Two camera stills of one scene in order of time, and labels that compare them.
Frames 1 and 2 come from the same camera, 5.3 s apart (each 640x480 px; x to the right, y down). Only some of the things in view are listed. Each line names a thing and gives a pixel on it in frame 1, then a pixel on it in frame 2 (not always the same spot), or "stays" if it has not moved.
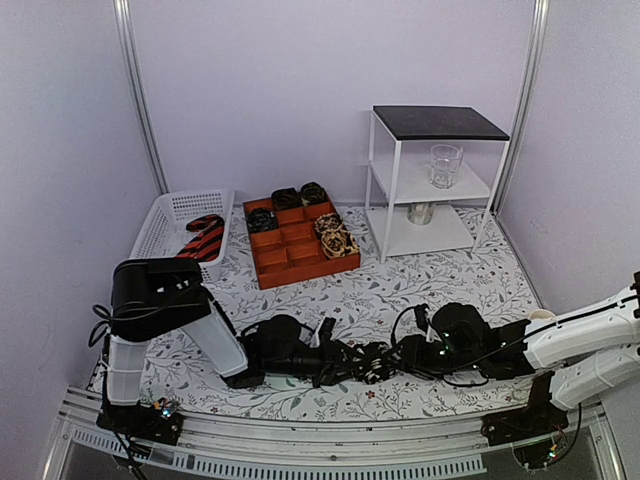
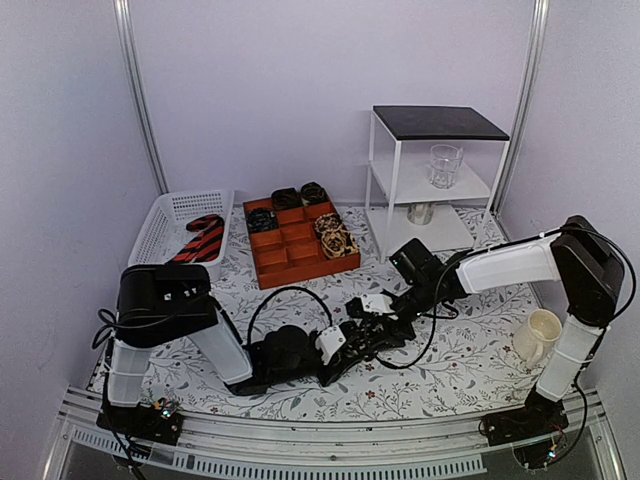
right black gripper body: x=435 y=364 -> x=421 y=297
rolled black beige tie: x=327 y=222 stays
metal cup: x=420 y=213 stays
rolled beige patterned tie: x=338 y=243 stays
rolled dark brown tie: x=286 y=198 stays
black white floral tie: x=374 y=362 -> x=362 y=336
